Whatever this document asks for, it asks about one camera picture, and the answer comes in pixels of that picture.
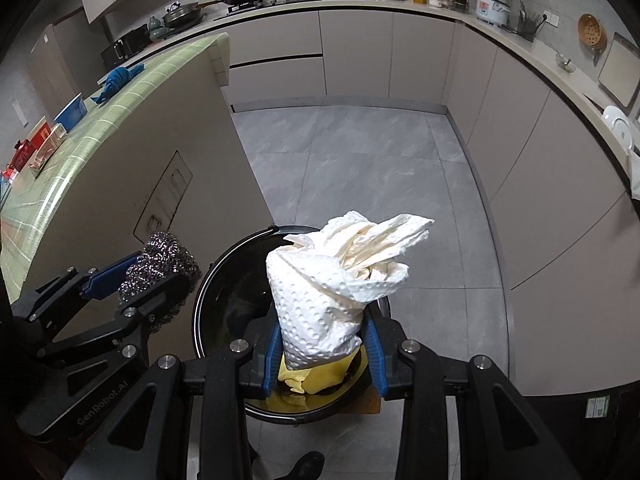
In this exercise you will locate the red white paper cup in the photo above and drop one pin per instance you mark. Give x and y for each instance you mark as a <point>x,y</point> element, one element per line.
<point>39,133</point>

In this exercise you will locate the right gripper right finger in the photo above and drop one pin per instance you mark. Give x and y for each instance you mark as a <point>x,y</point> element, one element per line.
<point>500,434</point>

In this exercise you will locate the cutting board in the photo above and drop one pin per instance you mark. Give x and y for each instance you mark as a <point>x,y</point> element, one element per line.
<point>619,75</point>

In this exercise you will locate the woven basket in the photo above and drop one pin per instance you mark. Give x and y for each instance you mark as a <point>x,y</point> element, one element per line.
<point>591,33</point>

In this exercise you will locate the black trash bin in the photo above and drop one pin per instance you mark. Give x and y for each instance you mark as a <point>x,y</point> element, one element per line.
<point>234,292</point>

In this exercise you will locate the teal ceramic vase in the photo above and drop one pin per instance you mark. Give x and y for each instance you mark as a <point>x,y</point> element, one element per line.
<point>157,29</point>

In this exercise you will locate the blue cloth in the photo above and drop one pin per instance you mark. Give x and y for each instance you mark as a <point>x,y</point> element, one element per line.
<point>115,81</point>

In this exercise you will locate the black lidded wok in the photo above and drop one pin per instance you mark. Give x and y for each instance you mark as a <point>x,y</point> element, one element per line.
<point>183,15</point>

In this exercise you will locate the black shoe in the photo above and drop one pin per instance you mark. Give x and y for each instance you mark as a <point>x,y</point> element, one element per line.
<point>308,467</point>

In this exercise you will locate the gas stove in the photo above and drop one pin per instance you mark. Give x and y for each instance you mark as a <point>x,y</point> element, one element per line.
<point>256,5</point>

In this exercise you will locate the blue plastic bowl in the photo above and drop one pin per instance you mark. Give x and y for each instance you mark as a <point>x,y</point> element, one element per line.
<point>71,115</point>

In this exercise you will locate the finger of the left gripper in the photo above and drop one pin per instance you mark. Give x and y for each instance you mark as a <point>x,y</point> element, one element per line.
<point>156,300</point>
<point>107,277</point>

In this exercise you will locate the white paper towel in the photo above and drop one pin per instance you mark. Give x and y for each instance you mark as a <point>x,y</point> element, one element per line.
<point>321,282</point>

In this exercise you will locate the red white snack wrapper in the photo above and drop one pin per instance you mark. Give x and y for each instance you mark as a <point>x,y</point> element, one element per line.
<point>54,140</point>

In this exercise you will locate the refrigerator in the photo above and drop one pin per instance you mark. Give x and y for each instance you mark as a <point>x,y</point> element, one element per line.
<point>66,60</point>

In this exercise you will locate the white rice cooker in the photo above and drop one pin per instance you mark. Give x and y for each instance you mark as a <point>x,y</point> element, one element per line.
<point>494,12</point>

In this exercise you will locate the black microwave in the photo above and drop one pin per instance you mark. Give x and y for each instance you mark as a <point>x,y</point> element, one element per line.
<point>125,47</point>

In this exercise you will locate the steel wool scrubber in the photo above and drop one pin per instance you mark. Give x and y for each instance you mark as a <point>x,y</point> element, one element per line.
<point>161,256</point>

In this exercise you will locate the red cooking pot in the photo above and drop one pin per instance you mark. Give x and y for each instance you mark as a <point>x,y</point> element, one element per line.
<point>24,149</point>

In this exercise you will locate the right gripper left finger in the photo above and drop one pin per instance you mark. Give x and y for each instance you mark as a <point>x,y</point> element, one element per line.
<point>146,436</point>

